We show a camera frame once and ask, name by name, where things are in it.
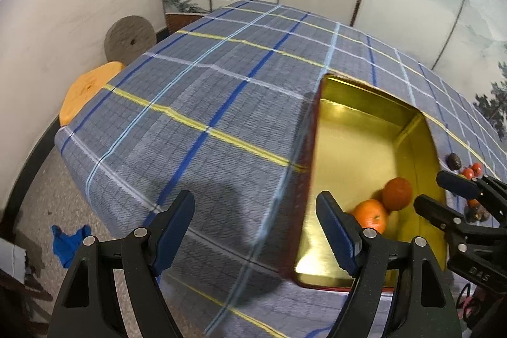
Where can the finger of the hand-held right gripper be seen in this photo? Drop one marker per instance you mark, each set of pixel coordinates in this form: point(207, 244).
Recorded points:
point(455, 182)
point(433, 208)

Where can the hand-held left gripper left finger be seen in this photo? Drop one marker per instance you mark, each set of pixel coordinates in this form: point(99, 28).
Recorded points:
point(178, 227)

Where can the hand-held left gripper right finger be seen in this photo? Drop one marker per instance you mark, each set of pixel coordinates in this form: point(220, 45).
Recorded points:
point(334, 231)

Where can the gold tin box red outside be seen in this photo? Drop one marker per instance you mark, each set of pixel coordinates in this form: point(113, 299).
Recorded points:
point(356, 148)

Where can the red tomato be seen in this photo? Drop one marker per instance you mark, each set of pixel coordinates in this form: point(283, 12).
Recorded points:
point(468, 173)
point(477, 167)

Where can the dark wrinkled fruit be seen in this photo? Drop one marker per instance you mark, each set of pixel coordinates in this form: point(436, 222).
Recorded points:
point(478, 213)
point(454, 161)

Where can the light orange tangerine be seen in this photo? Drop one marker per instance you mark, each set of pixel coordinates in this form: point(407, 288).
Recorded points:
point(370, 217)

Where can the dark orange tangerine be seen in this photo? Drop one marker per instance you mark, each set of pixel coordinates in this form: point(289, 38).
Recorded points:
point(397, 194)

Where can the blue cloth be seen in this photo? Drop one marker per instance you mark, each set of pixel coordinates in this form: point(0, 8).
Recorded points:
point(67, 247)

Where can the blue plaid tablecloth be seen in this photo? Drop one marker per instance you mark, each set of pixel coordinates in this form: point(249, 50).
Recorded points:
point(198, 92)

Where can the grey cardboard box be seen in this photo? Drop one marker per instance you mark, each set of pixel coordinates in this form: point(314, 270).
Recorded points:
point(14, 258)

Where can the grey round cushion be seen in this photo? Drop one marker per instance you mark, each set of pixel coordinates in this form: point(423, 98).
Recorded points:
point(128, 39)

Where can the brown woven panel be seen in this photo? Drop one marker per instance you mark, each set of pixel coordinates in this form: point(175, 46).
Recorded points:
point(180, 21)

